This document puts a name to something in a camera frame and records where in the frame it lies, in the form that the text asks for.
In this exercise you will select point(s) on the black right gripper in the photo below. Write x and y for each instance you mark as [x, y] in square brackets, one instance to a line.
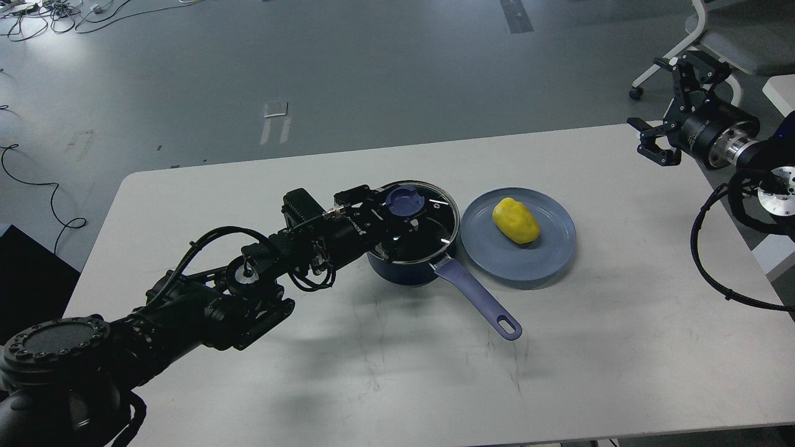
[708, 129]

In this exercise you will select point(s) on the blue round plate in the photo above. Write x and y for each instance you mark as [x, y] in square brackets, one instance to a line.
[534, 262]

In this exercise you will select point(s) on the black box at left edge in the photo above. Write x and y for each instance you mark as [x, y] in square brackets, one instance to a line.
[36, 285]

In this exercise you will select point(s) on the glass lid purple knob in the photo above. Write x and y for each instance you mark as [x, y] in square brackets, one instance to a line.
[445, 219]

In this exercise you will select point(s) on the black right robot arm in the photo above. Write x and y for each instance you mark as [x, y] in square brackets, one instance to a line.
[759, 194]

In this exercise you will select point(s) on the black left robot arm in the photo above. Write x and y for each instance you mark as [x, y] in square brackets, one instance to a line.
[72, 381]

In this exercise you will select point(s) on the yellow potato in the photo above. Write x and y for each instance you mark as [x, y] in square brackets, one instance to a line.
[514, 220]

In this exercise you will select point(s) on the white office chair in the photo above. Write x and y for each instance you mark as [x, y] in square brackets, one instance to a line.
[756, 37]

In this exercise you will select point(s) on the white table corner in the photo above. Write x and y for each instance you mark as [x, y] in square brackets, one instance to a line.
[780, 91]

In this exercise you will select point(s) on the dark blue saucepan purple handle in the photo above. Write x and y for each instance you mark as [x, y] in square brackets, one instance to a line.
[451, 270]

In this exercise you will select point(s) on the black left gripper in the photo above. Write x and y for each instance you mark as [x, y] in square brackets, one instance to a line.
[370, 222]

